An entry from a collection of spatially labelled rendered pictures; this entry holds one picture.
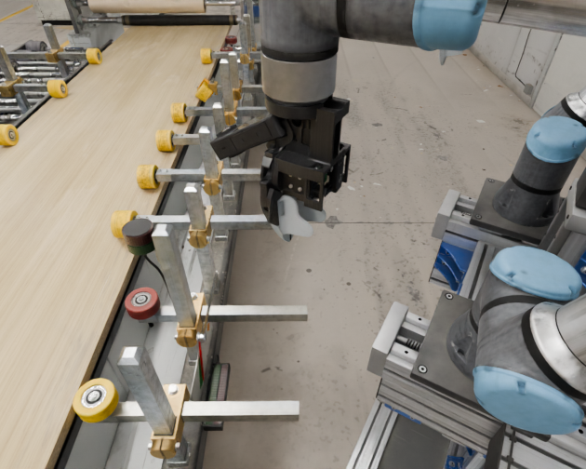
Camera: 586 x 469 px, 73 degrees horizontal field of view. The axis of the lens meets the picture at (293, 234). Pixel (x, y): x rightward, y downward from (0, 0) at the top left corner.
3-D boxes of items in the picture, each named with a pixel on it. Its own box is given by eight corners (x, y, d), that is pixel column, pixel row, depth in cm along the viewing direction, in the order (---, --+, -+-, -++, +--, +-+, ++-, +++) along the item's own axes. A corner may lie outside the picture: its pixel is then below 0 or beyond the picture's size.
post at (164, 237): (206, 354, 112) (172, 221, 80) (204, 365, 109) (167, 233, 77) (193, 354, 112) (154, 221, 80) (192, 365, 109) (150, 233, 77)
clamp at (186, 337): (206, 304, 109) (204, 292, 105) (198, 347, 99) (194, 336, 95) (186, 304, 109) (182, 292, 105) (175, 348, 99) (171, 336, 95)
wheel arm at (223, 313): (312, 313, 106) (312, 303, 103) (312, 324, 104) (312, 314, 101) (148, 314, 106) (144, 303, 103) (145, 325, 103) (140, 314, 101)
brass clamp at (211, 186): (226, 173, 140) (224, 160, 136) (221, 195, 129) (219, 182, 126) (208, 173, 140) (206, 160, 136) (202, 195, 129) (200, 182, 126)
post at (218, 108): (235, 208, 172) (222, 101, 141) (234, 214, 170) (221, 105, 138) (228, 208, 172) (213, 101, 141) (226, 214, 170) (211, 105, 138)
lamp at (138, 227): (177, 288, 95) (156, 218, 81) (171, 307, 91) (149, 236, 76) (152, 288, 95) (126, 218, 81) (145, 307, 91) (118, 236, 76)
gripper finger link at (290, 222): (307, 265, 52) (309, 209, 46) (269, 249, 55) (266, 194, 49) (318, 251, 55) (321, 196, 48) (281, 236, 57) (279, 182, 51)
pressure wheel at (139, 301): (169, 313, 109) (160, 285, 102) (163, 338, 103) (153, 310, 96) (140, 313, 109) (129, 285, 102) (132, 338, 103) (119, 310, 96)
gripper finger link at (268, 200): (272, 233, 50) (269, 173, 44) (261, 228, 51) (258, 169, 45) (291, 212, 53) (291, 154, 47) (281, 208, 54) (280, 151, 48)
